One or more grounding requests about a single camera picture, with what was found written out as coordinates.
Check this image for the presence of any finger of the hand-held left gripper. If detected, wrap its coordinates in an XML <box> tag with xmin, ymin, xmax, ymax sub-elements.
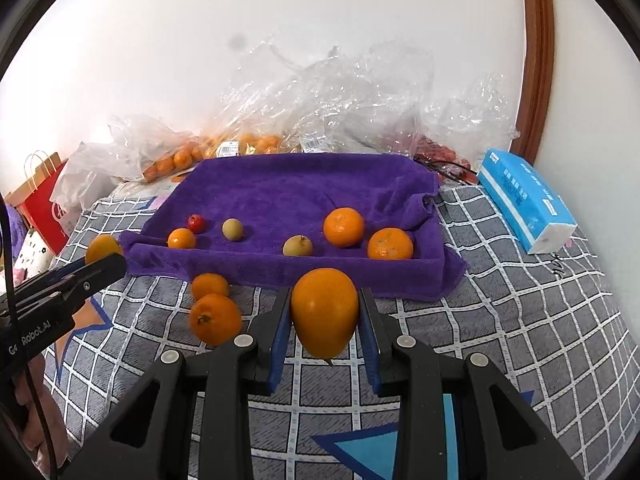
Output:
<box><xmin>15</xmin><ymin>253</ymin><xmax>128</xmax><ymax>321</ymax></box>
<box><xmin>10</xmin><ymin>263</ymin><xmax>84</xmax><ymax>297</ymax></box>

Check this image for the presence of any white plastic bag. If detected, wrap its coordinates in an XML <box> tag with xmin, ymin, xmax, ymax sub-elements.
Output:
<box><xmin>50</xmin><ymin>141</ymin><xmax>132</xmax><ymax>211</ymax></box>

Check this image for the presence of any red paper bag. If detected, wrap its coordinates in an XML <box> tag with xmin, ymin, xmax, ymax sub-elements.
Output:
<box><xmin>5</xmin><ymin>152</ymin><xmax>72</xmax><ymax>257</ymax></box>

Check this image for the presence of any person's left hand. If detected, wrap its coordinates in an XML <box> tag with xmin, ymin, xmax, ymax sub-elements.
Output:
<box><xmin>15</xmin><ymin>354</ymin><xmax>69</xmax><ymax>466</ymax></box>

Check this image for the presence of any pile of bagged mandarins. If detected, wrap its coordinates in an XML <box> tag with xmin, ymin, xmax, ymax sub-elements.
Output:
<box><xmin>202</xmin><ymin>131</ymin><xmax>285</xmax><ymax>157</ymax></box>
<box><xmin>144</xmin><ymin>141</ymin><xmax>202</xmax><ymax>184</ymax></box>

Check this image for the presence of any yellow orange mango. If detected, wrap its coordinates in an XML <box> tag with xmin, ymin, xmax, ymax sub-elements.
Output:
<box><xmin>291</xmin><ymin>268</ymin><xmax>360</xmax><ymax>359</ymax></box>

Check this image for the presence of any crinkled clear plastic bag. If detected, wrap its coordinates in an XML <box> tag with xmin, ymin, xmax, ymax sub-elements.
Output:
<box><xmin>410</xmin><ymin>72</ymin><xmax>522</xmax><ymax>183</ymax></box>

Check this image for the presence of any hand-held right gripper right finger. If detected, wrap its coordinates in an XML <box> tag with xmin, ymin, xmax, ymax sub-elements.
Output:
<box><xmin>356</xmin><ymin>286</ymin><xmax>583</xmax><ymax>480</ymax></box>

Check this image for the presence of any small orange mandarin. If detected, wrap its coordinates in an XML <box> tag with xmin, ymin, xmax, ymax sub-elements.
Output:
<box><xmin>167</xmin><ymin>228</ymin><xmax>197</xmax><ymax>250</ymax></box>
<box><xmin>85</xmin><ymin>234</ymin><xmax>124</xmax><ymax>266</ymax></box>

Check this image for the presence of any black thin wire object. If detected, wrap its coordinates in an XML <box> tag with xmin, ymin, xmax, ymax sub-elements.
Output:
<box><xmin>414</xmin><ymin>156</ymin><xmax>478</xmax><ymax>182</ymax></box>

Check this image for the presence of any pile of bagged red fruit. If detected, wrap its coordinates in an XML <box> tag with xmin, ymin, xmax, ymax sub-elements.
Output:
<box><xmin>414</xmin><ymin>135</ymin><xmax>475</xmax><ymax>184</ymax></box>

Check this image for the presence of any large orange mandarin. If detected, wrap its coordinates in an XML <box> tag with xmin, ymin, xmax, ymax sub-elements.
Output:
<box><xmin>323</xmin><ymin>207</ymin><xmax>365</xmax><ymax>249</ymax></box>
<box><xmin>367</xmin><ymin>228</ymin><xmax>415</xmax><ymax>261</ymax></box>

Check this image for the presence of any purple soft item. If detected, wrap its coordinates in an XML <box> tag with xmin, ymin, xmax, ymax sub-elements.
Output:
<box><xmin>0</xmin><ymin>204</ymin><xmax>27</xmax><ymax>262</ymax></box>

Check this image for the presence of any white dotted bag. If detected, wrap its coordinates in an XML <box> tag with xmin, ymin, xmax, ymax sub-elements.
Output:
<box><xmin>12</xmin><ymin>229</ymin><xmax>57</xmax><ymax>282</ymax></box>

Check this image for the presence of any blue tissue pack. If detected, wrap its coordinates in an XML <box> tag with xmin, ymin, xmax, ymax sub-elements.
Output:
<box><xmin>476</xmin><ymin>148</ymin><xmax>579</xmax><ymax>255</ymax></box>

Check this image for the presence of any printed grey checked blanket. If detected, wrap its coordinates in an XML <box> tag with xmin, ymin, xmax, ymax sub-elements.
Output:
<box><xmin>42</xmin><ymin>180</ymin><xmax>640</xmax><ymax>480</ymax></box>

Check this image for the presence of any brown wooden door frame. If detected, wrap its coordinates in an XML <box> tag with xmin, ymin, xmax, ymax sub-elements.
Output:
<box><xmin>509</xmin><ymin>0</ymin><xmax>557</xmax><ymax>167</ymax></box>

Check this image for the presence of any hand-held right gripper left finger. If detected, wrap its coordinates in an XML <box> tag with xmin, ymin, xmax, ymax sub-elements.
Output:
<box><xmin>62</xmin><ymin>286</ymin><xmax>293</xmax><ymax>480</ymax></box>

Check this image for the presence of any black cable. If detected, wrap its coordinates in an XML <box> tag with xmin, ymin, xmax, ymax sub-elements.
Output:
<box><xmin>0</xmin><ymin>195</ymin><xmax>63</xmax><ymax>478</ymax></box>

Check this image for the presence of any purple towel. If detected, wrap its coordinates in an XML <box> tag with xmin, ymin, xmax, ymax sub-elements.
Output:
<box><xmin>119</xmin><ymin>152</ymin><xmax>468</xmax><ymax>303</ymax></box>

